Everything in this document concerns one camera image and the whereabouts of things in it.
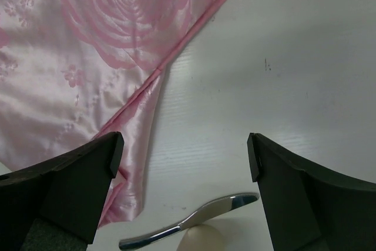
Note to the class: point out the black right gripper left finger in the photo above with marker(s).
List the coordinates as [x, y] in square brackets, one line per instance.
[57, 204]

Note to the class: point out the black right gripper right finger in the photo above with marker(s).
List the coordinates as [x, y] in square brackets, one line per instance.
[309, 206]

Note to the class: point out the silver table knife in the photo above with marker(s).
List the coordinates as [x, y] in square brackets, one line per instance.
[207, 211]

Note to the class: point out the beige ceramic cup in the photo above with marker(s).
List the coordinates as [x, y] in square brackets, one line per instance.
[202, 238]

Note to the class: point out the pink satin rose placemat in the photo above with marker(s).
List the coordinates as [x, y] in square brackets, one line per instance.
[73, 70]

